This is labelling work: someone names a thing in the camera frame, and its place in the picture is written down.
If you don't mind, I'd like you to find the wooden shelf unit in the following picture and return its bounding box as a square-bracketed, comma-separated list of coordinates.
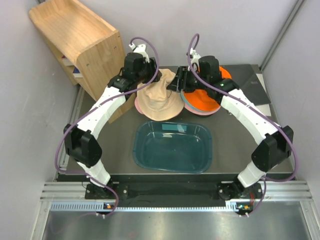
[28, 0, 136, 125]

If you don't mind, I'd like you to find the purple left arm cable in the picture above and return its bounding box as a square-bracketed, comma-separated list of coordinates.
[54, 37, 160, 217]

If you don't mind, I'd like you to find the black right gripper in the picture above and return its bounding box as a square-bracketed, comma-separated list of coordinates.
[166, 67, 209, 94]

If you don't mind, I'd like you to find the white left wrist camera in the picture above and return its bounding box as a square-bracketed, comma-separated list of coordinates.
[129, 43, 150, 63]

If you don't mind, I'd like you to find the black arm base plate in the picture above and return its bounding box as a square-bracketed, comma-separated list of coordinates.
[84, 181, 263, 201]

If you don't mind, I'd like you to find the teal plastic basin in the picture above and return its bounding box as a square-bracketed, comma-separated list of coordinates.
[132, 121, 213, 174]

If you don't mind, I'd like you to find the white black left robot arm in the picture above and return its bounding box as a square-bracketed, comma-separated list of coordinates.
[63, 52, 176, 199]

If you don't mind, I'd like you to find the orange bucket hat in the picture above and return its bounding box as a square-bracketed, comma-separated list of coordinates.
[181, 65, 232, 112]

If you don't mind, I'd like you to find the light pink bucket hat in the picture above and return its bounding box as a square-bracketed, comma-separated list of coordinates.
[184, 104, 220, 117]

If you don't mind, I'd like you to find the aluminium frame rail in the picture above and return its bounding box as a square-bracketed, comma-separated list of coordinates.
[31, 174, 320, 240]

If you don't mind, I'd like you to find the peach bucket hat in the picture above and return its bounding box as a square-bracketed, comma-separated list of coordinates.
[136, 69, 185, 121]

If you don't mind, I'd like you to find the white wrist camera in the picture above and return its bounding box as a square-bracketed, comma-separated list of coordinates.
[186, 48, 201, 68]
[129, 43, 150, 63]

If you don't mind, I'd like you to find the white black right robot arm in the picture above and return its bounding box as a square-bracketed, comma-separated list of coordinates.
[169, 53, 294, 198]

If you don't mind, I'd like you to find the turquoise bucket hat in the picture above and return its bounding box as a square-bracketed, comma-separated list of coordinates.
[180, 92, 198, 114]

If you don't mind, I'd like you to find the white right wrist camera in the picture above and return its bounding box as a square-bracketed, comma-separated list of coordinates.
[186, 48, 201, 68]

